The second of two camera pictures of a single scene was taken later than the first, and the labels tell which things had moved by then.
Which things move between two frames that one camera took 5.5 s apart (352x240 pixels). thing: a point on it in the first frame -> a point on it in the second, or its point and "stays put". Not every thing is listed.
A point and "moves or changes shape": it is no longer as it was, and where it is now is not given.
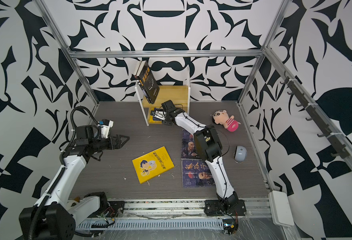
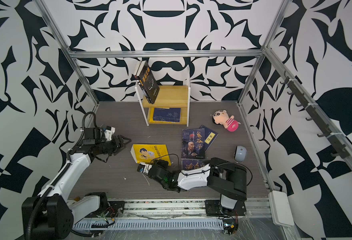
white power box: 280,209 stays put
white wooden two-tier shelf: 179,95 stays put
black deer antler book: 147,83 stays put
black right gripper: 166,122 -> 161,163
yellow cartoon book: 152,164 moves or changes shape
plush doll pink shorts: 220,116 stays put
